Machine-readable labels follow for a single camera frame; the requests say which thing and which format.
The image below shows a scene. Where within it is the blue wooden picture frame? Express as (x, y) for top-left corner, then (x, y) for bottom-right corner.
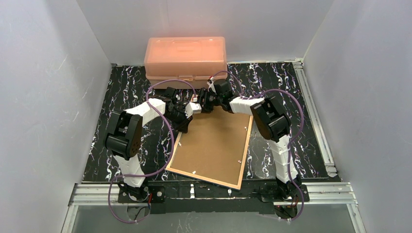
(165, 106), (254, 191)

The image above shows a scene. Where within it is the brown cardboard backing board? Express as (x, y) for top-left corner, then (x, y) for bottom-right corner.
(169, 106), (252, 186)

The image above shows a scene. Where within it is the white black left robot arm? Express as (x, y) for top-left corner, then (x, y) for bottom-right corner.
(104, 87), (201, 188)

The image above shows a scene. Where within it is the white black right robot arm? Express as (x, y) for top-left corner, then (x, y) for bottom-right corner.
(193, 79), (298, 184)

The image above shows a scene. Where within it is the translucent pink plastic storage box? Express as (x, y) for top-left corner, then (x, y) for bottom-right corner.
(144, 36), (228, 89)

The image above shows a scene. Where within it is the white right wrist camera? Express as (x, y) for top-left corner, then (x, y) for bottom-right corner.
(207, 76), (216, 93)

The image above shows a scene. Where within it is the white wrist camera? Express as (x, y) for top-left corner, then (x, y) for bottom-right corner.
(207, 76), (216, 93)
(185, 102), (202, 118)

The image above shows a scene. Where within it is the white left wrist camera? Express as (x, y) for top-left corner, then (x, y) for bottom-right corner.
(185, 102), (202, 118)

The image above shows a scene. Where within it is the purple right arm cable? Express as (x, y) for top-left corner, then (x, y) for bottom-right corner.
(207, 70), (305, 222)

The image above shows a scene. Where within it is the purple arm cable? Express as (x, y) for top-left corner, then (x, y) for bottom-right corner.
(207, 70), (305, 222)
(107, 79), (198, 225)

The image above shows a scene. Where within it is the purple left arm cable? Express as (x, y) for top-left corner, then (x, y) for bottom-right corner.
(107, 79), (198, 225)

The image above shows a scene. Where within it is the aluminium right side rail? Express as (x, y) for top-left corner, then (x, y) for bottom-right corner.
(292, 58), (338, 178)

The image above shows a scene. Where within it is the aluminium front mounting rail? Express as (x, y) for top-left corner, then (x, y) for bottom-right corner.
(69, 180), (358, 205)

